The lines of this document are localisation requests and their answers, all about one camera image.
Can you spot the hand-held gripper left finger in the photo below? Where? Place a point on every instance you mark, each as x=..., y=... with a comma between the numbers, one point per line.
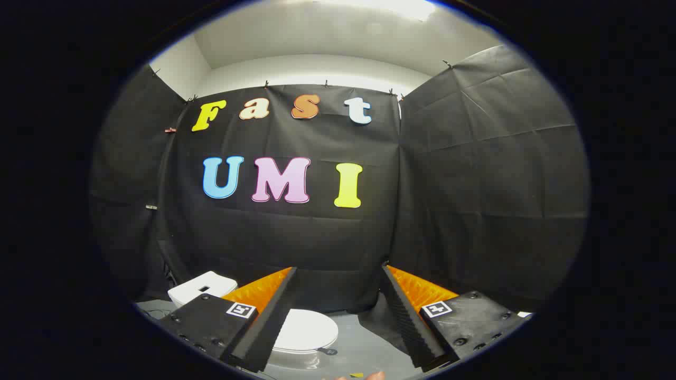
x=269, y=322

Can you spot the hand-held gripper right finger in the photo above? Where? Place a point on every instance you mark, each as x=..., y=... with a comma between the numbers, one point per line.
x=409, y=322

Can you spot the white toilet lid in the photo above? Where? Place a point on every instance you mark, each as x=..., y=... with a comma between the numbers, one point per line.
x=309, y=330

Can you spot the black backdrop cloth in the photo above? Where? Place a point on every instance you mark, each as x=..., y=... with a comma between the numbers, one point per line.
x=327, y=232

